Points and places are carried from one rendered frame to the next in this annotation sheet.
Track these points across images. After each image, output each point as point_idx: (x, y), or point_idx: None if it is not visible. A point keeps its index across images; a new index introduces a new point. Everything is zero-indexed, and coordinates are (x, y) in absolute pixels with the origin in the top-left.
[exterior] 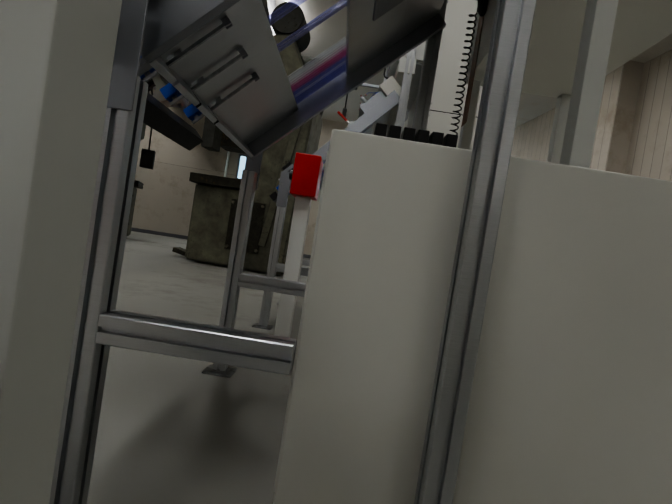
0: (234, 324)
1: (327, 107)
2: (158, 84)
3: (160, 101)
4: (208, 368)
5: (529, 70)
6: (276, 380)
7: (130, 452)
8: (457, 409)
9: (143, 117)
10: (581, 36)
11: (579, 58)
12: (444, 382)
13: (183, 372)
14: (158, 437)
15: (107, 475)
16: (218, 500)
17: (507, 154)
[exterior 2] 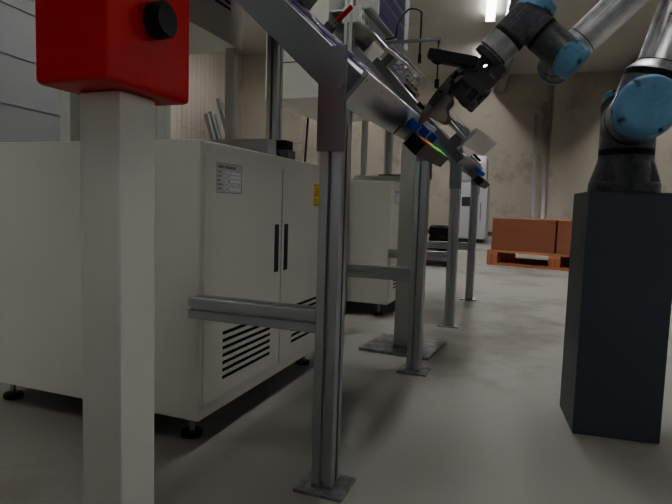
0: (313, 404)
1: (237, 1)
2: (447, 108)
3: (442, 123)
4: (344, 486)
5: None
6: (234, 467)
7: (402, 395)
8: None
9: (414, 177)
10: (233, 105)
11: (233, 116)
12: None
13: (384, 482)
14: (387, 402)
15: (408, 386)
16: (343, 374)
17: None
